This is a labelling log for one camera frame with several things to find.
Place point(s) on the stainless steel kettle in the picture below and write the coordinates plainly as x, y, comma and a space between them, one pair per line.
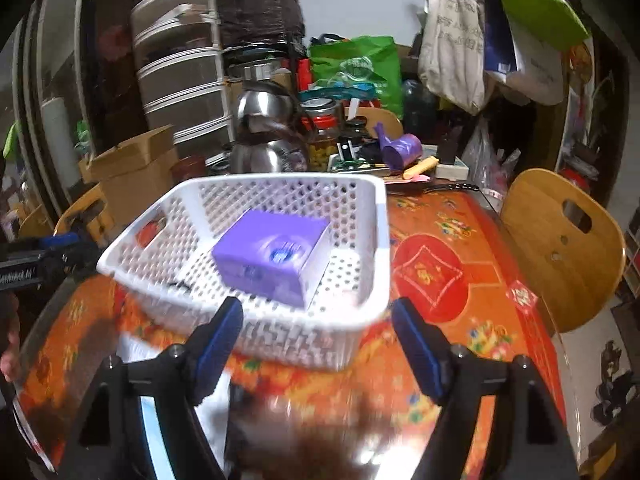
270, 155

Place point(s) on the dark green jar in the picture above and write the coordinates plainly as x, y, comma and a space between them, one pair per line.
420, 107

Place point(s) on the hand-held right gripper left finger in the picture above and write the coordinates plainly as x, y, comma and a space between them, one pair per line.
220, 345

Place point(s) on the green shopping bag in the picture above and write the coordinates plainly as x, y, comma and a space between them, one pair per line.
360, 60

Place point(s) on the crumpled transparent bag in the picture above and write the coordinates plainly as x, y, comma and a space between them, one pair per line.
485, 160

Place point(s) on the glass jar with red lid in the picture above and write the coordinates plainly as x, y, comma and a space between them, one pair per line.
322, 150

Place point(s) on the beige canvas tote bag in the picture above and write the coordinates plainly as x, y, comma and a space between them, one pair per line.
450, 35

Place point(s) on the small white box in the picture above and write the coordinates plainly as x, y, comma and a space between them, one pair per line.
452, 170

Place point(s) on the person's left hand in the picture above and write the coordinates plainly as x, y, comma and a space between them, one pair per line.
9, 360

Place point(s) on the dark woven storage box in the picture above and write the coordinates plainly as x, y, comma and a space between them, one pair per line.
260, 10

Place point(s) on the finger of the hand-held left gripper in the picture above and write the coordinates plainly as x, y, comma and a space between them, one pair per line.
67, 252

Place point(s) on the black capped bottle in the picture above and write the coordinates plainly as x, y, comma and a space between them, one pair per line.
355, 137

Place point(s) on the purple plastic scoop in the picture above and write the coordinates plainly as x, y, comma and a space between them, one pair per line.
400, 152

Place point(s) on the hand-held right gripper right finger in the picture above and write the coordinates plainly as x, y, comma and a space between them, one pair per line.
420, 355

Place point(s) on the brown ceramic mug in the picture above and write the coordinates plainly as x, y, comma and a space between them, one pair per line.
190, 169

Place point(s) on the open cardboard box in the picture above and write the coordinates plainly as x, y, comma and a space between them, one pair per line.
135, 180

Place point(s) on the wooden chair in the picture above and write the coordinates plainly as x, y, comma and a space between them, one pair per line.
540, 220
85, 212

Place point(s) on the plastic drawer unit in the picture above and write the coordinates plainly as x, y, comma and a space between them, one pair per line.
180, 85

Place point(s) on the purple tissue box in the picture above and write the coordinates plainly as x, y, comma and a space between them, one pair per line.
270, 245

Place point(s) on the white and blue bag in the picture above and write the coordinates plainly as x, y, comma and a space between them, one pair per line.
530, 70

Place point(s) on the white perforated plastic basket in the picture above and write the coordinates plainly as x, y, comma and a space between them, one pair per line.
310, 345

